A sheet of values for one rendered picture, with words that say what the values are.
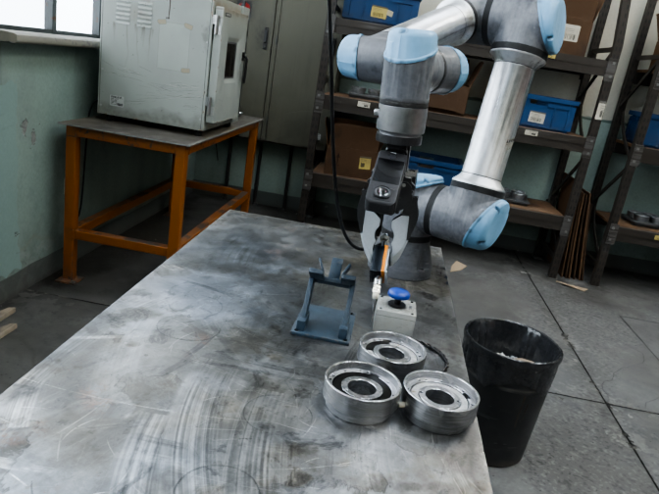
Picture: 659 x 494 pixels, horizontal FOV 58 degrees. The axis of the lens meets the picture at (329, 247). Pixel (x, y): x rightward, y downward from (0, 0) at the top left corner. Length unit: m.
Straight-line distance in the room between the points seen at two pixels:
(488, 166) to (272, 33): 3.51
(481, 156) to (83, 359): 0.85
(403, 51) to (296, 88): 3.73
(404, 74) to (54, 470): 0.67
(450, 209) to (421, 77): 0.44
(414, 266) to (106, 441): 0.82
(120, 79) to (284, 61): 1.78
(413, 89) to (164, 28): 2.25
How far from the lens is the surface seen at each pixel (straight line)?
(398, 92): 0.91
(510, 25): 1.33
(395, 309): 1.07
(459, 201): 1.28
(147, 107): 3.10
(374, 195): 0.87
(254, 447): 0.75
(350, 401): 0.79
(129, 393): 0.83
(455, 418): 0.82
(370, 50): 1.06
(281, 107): 4.65
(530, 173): 4.96
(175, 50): 3.04
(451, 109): 4.27
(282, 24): 4.65
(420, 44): 0.91
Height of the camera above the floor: 1.25
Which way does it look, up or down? 17 degrees down
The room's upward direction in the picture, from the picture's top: 9 degrees clockwise
